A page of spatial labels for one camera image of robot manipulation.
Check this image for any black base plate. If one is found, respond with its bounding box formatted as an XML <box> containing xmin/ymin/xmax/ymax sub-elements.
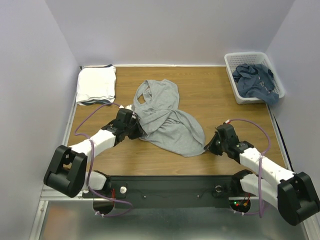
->
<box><xmin>82</xmin><ymin>175</ymin><xmax>261</xmax><ymax>210</ymax></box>

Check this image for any folded white tank top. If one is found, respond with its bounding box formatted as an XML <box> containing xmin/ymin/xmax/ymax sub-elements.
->
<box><xmin>75</xmin><ymin>65</ymin><xmax>117</xmax><ymax>103</ymax></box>

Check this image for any aluminium frame rail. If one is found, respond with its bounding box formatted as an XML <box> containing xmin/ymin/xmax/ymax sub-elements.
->
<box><xmin>30</xmin><ymin>195</ymin><xmax>318</xmax><ymax>240</ymax></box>

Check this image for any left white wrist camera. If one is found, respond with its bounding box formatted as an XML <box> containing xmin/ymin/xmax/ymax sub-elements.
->
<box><xmin>118</xmin><ymin>104</ymin><xmax>134</xmax><ymax>111</ymax></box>

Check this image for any white plastic basket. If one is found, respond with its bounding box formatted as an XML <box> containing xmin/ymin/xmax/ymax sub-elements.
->
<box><xmin>224</xmin><ymin>52</ymin><xmax>285</xmax><ymax>105</ymax></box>

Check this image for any grey tank top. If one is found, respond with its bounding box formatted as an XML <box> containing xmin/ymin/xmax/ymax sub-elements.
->
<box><xmin>133</xmin><ymin>79</ymin><xmax>205</xmax><ymax>157</ymax></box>

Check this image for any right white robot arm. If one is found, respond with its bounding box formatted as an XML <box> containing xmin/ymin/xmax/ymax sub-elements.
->
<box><xmin>204</xmin><ymin>120</ymin><xmax>320</xmax><ymax>226</ymax></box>

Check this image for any blue tank top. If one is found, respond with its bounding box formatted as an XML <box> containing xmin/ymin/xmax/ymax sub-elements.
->
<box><xmin>232</xmin><ymin>63</ymin><xmax>279</xmax><ymax>105</ymax></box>

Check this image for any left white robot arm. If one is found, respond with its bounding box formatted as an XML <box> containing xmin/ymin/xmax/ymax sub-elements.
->
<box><xmin>43</xmin><ymin>108</ymin><xmax>143</xmax><ymax>198</ymax></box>

